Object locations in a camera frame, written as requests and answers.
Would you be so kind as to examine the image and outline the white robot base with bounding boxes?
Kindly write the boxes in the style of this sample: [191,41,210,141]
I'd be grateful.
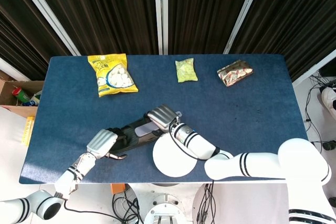
[130,182,208,224]

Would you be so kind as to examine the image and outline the brown cardboard box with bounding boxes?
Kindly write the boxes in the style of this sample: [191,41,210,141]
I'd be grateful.
[0,70,45,119]

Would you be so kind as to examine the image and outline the white sneaker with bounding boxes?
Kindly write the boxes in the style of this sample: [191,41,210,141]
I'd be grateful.
[321,87,336,117]

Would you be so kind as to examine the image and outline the orange box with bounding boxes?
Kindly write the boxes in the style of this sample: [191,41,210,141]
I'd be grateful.
[110,183,127,195]

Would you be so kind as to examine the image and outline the green can red lid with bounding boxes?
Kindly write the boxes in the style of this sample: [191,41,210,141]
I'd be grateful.
[12,87,31,103]

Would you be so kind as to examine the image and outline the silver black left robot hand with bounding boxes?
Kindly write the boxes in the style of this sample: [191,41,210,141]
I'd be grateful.
[86,127,129,162]

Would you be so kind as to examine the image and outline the black floor cables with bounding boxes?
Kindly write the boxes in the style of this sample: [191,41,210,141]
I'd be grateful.
[306,73,336,156]

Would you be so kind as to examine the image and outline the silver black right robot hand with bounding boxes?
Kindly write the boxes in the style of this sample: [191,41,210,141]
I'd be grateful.
[143,104,182,133]

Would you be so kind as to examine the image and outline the green snack bag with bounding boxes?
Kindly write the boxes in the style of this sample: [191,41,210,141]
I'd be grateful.
[175,58,198,83]

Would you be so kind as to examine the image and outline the blue table mat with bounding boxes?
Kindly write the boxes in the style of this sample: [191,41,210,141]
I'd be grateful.
[18,54,319,185]

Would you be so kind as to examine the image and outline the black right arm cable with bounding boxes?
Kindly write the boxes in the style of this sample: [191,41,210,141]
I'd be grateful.
[169,123,221,162]

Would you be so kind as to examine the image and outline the yellow snack bag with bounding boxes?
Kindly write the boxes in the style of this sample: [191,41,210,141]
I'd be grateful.
[87,53,139,98]

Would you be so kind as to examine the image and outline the blue white bottle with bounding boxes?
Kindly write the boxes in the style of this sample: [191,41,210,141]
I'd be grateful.
[23,90,43,106]

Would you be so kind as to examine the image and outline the black cable tangle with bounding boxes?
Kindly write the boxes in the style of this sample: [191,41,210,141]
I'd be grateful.
[112,191,144,224]

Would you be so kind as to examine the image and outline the white slanted frame post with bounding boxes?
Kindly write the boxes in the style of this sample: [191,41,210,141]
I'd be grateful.
[223,0,267,54]
[12,0,81,56]

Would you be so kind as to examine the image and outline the black slipper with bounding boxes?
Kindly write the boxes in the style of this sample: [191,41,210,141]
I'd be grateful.
[109,113,169,156]

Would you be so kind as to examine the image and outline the gold red snack bag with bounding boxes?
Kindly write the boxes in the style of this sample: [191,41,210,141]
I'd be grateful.
[217,59,254,88]

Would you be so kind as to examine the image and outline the yellow packet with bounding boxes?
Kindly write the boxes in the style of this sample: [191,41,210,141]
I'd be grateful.
[21,115,36,146]

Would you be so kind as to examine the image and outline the white round plate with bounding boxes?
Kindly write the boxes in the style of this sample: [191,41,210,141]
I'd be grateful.
[152,132,198,178]

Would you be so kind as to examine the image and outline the dark brown curtain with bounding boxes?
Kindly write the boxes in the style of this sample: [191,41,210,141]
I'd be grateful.
[26,0,160,56]
[167,0,255,55]
[0,0,71,80]
[229,0,336,82]

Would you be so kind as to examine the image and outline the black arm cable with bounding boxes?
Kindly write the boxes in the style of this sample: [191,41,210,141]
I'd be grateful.
[64,200,124,222]
[169,123,221,162]

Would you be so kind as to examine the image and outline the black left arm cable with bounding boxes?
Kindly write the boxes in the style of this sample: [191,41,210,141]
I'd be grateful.
[64,200,124,222]

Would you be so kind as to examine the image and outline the white upright frame post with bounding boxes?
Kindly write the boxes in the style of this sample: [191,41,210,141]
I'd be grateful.
[153,0,169,56]

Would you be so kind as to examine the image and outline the hanging black cable bundle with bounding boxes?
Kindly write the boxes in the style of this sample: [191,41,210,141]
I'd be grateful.
[196,180,216,224]

